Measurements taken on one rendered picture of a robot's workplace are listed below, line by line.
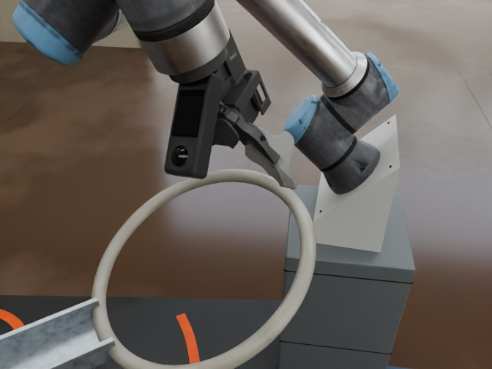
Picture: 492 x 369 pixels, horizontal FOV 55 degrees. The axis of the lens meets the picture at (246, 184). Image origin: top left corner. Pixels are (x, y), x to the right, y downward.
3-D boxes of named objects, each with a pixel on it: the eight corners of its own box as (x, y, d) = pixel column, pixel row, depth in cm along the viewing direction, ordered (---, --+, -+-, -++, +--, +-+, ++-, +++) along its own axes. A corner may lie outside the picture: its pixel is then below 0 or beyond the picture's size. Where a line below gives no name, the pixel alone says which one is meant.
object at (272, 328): (142, 448, 78) (132, 443, 76) (72, 261, 112) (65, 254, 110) (372, 268, 85) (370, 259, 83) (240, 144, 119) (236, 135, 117)
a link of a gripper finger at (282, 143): (323, 154, 61) (269, 107, 59) (305, 189, 58) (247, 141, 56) (309, 161, 63) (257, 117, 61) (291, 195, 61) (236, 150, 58)
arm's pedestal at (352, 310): (273, 316, 235) (280, 175, 186) (376, 327, 230) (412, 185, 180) (261, 414, 195) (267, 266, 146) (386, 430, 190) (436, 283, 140)
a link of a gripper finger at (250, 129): (287, 151, 56) (230, 104, 54) (282, 161, 56) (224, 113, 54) (267, 163, 60) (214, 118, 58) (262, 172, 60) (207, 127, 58)
